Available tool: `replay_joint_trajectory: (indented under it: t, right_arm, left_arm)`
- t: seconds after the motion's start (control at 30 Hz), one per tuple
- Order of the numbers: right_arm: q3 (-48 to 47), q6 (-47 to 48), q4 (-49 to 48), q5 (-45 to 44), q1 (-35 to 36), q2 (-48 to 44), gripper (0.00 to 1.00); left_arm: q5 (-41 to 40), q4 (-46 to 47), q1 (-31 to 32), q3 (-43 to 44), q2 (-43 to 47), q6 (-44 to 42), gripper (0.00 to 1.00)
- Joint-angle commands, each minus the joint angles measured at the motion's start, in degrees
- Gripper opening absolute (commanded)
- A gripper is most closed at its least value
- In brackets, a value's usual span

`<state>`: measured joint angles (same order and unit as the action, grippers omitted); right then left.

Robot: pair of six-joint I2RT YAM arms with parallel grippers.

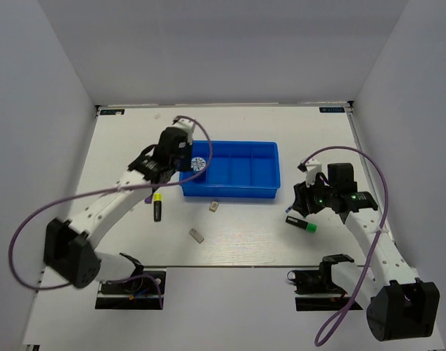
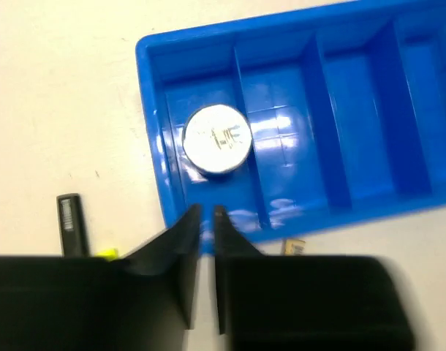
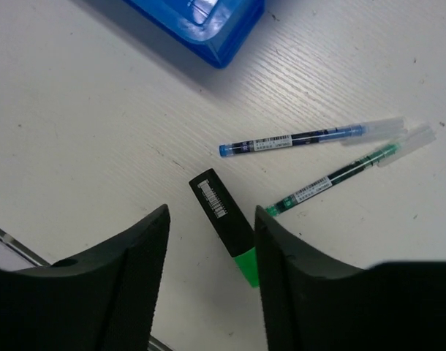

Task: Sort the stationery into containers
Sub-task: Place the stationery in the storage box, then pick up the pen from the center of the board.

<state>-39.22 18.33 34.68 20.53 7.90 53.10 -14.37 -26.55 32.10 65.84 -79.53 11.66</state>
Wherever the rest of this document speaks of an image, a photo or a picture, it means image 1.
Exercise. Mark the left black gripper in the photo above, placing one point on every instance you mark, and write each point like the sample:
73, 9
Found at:
186, 167

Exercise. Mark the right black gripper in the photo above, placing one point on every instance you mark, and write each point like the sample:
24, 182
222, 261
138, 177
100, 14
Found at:
303, 196

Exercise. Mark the blue round tape container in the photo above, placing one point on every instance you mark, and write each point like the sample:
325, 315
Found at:
197, 165

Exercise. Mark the green cap black highlighter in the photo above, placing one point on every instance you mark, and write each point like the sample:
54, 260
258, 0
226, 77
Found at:
302, 224

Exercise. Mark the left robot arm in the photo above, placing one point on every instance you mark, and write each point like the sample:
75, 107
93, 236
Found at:
71, 245

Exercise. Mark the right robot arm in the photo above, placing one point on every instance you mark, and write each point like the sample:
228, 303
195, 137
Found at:
398, 304

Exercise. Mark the yellow cap black highlighter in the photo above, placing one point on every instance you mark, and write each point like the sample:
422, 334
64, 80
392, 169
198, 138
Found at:
157, 202

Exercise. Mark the beige eraser block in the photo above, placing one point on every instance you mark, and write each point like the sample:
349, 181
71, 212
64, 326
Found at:
213, 206

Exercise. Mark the blue divided plastic bin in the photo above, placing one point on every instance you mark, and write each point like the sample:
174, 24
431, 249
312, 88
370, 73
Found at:
244, 169

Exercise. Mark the grey eraser block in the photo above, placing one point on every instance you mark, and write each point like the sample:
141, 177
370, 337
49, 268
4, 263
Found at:
196, 235

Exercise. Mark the right corner label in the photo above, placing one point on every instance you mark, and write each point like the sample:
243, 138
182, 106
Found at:
332, 109

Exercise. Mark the corner label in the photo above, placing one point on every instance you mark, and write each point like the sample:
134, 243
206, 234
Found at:
112, 112
332, 109

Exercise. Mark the left corner label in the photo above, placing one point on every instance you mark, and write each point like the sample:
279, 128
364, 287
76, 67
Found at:
112, 112

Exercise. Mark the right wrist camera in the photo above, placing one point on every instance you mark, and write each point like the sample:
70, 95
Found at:
311, 167

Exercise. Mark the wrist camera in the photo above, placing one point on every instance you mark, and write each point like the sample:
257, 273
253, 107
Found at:
311, 167
186, 124

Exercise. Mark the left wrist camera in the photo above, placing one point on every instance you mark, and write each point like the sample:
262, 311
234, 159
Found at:
186, 124

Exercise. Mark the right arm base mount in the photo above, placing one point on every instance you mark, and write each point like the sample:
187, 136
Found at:
313, 295

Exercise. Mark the metal table edge rail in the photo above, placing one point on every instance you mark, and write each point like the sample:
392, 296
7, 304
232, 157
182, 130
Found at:
375, 186

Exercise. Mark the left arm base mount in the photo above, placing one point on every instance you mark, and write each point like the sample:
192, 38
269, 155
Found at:
138, 295

